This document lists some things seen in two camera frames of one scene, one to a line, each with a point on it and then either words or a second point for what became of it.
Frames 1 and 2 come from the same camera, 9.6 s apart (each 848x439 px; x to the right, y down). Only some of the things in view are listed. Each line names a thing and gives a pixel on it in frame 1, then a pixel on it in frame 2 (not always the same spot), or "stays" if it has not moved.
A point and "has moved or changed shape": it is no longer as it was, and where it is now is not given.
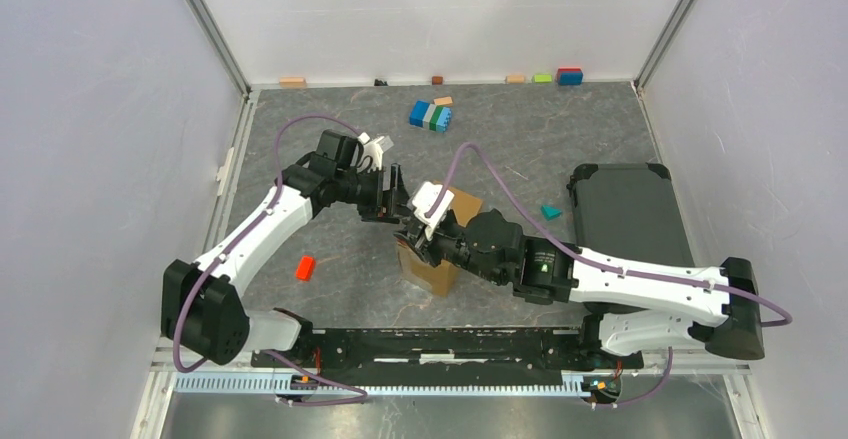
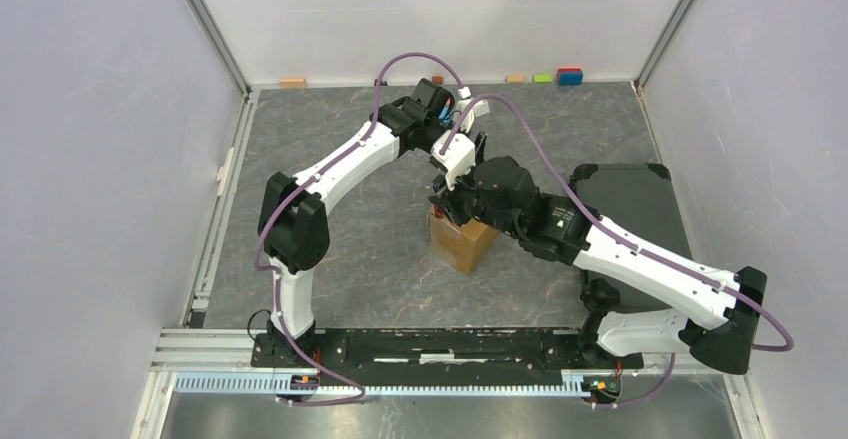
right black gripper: x=417 y=240 -> x=449 y=200
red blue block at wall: x=570 y=76 stays
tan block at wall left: x=292 y=82 stays
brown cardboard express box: x=464 y=205 has moved or changed shape
